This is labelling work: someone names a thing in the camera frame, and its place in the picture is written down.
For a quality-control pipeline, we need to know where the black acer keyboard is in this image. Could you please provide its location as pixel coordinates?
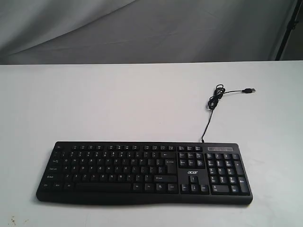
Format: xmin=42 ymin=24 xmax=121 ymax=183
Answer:
xmin=36 ymin=141 xmax=253 ymax=205

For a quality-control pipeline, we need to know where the black keyboard usb cable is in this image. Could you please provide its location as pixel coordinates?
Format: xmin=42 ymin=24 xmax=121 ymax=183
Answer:
xmin=200 ymin=84 xmax=257 ymax=143

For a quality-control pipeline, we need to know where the grey backdrop cloth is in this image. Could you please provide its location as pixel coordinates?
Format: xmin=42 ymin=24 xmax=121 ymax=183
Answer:
xmin=0 ymin=0 xmax=296 ymax=65

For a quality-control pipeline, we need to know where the black tripod stand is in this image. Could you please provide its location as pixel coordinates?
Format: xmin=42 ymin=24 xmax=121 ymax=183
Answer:
xmin=275 ymin=0 xmax=303 ymax=61

